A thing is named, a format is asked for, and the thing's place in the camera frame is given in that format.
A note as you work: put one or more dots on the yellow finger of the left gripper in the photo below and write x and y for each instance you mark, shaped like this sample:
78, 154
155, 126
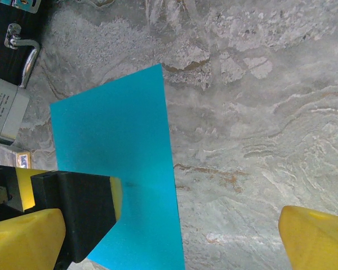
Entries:
84, 208

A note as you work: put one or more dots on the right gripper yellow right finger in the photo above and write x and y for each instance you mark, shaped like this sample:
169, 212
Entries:
318, 244

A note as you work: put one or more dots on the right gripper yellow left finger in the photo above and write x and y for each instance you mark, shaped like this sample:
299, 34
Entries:
22, 244

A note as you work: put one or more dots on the blue square paper sheet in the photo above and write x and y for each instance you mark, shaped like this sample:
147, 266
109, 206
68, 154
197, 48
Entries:
115, 126

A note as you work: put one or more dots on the small card packet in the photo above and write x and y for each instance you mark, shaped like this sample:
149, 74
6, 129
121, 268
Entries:
24, 161

